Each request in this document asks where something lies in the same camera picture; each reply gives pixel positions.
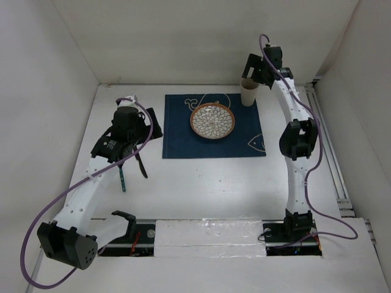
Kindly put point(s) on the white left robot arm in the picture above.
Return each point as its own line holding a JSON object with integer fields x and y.
{"x": 70, "y": 238}

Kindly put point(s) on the beige paper cup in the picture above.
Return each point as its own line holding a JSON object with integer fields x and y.
{"x": 248, "y": 90}

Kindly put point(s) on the black table knife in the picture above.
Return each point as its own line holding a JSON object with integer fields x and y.
{"x": 141, "y": 165}

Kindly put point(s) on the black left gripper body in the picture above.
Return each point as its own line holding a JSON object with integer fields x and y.
{"x": 140, "y": 134}

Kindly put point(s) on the silver fork teal handle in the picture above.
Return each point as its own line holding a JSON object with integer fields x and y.
{"x": 122, "y": 178}

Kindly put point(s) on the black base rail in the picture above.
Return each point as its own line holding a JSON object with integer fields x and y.
{"x": 142, "y": 246}

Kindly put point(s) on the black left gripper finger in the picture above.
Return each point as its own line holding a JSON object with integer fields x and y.
{"x": 154, "y": 123}
{"x": 156, "y": 134}

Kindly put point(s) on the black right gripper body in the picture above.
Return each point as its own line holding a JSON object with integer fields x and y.
{"x": 256, "y": 61}

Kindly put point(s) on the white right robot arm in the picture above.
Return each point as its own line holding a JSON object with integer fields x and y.
{"x": 296, "y": 143}

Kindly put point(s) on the white foam block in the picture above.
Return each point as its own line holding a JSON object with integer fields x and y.
{"x": 208, "y": 239}

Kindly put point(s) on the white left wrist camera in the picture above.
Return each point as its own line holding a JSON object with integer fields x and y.
{"x": 127, "y": 101}

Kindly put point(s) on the floral plate with orange rim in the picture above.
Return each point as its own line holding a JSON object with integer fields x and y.
{"x": 212, "y": 121}

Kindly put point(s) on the dark blue cloth napkin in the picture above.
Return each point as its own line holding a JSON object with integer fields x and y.
{"x": 181, "y": 142}

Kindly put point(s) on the aluminium rail right side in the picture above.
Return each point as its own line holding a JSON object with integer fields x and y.
{"x": 343, "y": 201}

